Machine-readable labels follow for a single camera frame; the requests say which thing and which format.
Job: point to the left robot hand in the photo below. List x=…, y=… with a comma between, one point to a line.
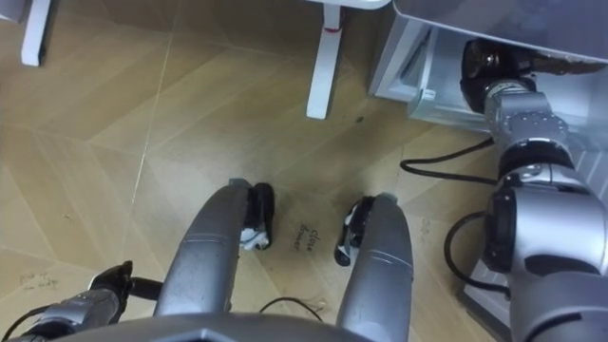
x=114, y=280

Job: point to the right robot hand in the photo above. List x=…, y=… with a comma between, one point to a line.
x=475, y=90

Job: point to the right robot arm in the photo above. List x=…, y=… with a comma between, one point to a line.
x=546, y=228

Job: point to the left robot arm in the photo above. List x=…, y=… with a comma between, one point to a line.
x=76, y=309

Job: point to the robot legs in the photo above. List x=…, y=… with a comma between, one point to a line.
x=204, y=256

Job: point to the robot body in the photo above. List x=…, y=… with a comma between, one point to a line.
x=214, y=330

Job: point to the white desk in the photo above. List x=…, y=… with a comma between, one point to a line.
x=325, y=71

